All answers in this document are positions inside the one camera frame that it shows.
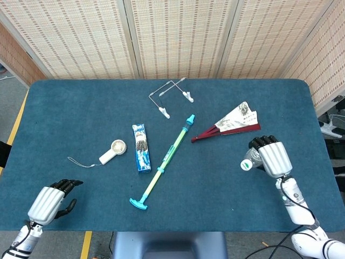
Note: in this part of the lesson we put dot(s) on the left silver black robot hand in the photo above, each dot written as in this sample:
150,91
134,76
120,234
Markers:
45,205

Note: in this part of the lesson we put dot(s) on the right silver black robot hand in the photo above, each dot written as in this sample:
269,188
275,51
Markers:
275,159

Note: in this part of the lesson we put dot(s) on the transparent plastic water bottle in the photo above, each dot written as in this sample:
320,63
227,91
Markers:
252,157

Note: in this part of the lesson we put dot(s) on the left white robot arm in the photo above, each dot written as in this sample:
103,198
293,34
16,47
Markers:
24,240

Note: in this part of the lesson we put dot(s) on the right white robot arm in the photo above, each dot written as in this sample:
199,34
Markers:
296,205

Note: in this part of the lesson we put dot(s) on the teal long-handled stick tool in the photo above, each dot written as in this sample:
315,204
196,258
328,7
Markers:
169,155

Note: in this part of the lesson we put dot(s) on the paper folding fan, red ribs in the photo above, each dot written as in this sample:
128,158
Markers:
237,121

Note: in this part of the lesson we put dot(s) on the white power strip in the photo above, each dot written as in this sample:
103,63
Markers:
328,129

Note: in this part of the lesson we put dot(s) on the black equipment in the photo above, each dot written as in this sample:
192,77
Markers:
4,156

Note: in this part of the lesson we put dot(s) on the white handheld electric fan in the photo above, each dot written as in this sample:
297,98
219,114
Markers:
107,157

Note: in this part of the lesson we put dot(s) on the blue-grey robot torso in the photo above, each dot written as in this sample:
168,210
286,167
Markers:
129,245

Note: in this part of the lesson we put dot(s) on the blue carpet table cover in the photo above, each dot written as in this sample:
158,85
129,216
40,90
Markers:
81,113

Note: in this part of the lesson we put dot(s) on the woven bamboo folding screen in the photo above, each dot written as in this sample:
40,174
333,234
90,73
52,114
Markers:
323,67
81,40
13,56

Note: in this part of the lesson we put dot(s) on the blue cookie box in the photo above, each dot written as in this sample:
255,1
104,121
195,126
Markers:
141,151

